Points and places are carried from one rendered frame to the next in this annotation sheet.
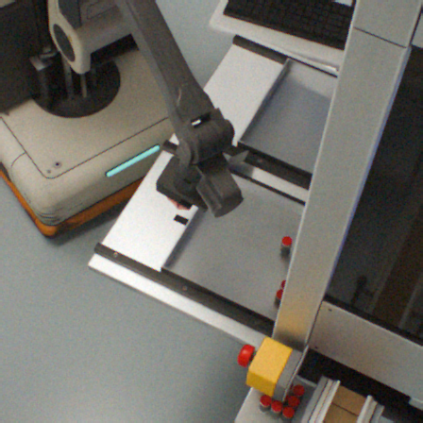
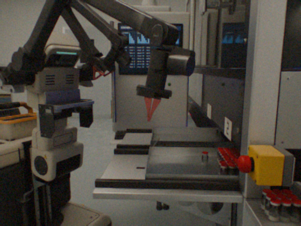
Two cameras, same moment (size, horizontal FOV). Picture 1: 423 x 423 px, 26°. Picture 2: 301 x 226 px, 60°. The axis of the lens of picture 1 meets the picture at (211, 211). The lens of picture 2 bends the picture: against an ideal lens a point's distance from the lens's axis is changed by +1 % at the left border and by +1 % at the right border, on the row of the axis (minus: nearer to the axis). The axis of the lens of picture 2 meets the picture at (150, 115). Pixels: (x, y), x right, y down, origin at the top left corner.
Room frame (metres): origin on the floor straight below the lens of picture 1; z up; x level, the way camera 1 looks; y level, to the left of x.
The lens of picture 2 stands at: (0.15, 0.31, 1.21)
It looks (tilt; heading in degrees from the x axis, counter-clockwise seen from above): 10 degrees down; 340
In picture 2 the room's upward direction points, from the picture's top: straight up
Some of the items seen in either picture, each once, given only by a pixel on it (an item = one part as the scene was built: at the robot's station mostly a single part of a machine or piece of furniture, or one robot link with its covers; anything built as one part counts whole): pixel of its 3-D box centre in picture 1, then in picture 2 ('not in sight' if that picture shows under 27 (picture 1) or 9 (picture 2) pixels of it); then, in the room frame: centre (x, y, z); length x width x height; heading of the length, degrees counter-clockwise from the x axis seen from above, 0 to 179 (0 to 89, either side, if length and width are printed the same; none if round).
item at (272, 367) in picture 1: (272, 368); (267, 164); (0.59, -0.13, 1.00); 0.08 x 0.07 x 0.07; 67
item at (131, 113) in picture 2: not in sight; (149, 71); (1.78, -0.27, 1.19); 0.50 x 0.19 x 0.78; 74
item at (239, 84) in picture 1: (269, 184); (174, 154); (1.05, -0.12, 0.87); 0.70 x 0.48 x 0.02; 157
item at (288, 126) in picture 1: (332, 132); (188, 136); (1.18, -0.25, 0.90); 0.34 x 0.26 x 0.04; 67
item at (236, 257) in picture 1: (266, 255); (198, 163); (0.86, -0.12, 0.90); 0.34 x 0.26 x 0.04; 67
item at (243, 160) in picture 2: (249, 357); (246, 164); (0.61, -0.09, 0.99); 0.04 x 0.04 x 0.04; 67
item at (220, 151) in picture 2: not in sight; (225, 162); (0.83, -0.20, 0.90); 0.18 x 0.02 x 0.05; 157
